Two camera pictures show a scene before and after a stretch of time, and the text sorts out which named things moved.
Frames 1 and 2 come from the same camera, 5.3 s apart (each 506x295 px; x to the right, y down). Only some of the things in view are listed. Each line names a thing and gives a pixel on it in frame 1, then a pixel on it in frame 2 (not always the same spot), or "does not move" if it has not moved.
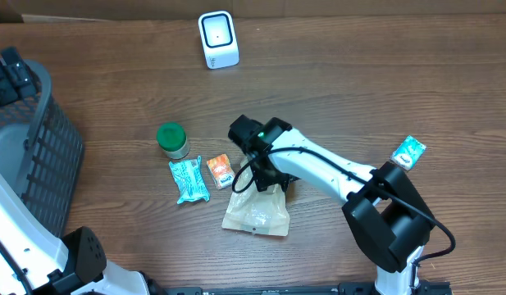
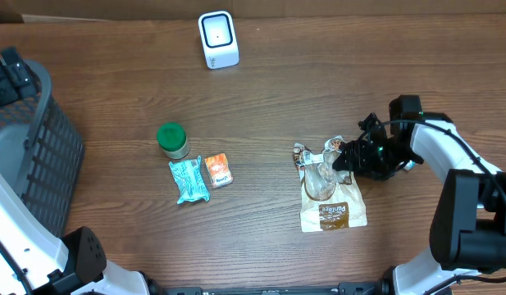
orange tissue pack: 221,170 does not move
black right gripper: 268,181 -> 357,152
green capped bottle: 172,138 does not move
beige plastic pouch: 249,209 -> 330,198
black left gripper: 7,90 does not move
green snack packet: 191,181 does not move
